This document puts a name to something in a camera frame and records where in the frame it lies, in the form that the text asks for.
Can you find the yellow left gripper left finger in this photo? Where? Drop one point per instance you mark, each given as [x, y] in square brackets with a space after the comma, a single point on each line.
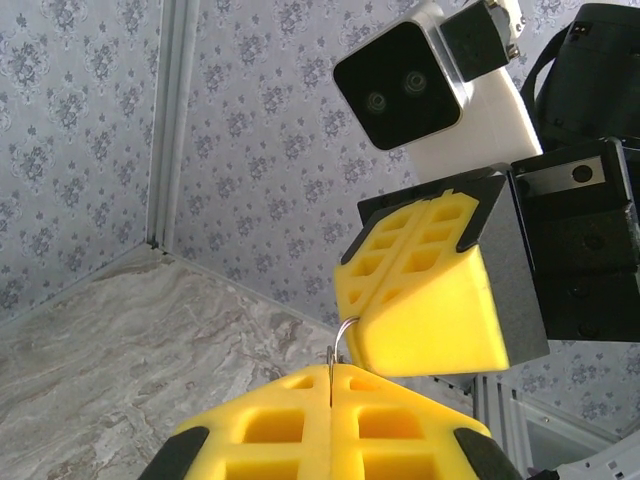
[280, 440]

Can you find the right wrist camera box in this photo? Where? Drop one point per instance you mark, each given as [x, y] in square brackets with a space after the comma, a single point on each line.
[395, 85]

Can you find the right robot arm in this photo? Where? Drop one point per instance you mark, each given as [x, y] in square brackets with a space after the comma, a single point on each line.
[610, 462]

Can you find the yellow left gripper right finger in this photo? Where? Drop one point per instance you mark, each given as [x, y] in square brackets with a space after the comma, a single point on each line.
[345, 440]

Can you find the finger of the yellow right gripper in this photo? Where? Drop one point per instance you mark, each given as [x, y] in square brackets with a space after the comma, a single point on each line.
[440, 320]
[385, 240]

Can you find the aluminium frame post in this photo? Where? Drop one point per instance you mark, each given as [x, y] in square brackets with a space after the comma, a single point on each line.
[172, 125]

